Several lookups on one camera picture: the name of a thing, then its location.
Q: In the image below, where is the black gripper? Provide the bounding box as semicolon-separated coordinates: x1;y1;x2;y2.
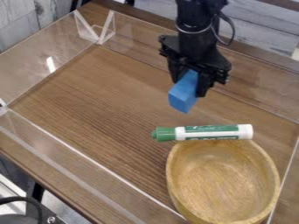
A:
158;35;232;98

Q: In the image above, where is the blue foam block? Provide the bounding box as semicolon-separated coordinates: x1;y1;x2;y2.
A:
168;70;198;113

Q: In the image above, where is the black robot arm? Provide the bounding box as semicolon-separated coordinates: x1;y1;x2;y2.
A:
158;0;236;98

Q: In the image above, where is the brown wooden bowl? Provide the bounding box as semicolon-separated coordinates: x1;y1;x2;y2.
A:
165;140;280;224

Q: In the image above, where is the green white dry-erase marker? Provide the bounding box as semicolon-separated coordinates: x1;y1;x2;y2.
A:
152;124;253;142

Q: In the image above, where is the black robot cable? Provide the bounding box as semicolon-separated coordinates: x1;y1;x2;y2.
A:
212;11;237;47

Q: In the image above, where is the clear acrylic corner bracket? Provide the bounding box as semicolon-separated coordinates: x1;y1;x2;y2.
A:
73;10;116;46

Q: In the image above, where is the clear acrylic tray wall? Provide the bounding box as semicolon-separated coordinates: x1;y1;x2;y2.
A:
0;99;185;224

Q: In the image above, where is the black cable lower left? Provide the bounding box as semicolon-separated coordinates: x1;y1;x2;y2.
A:
0;196;44;224

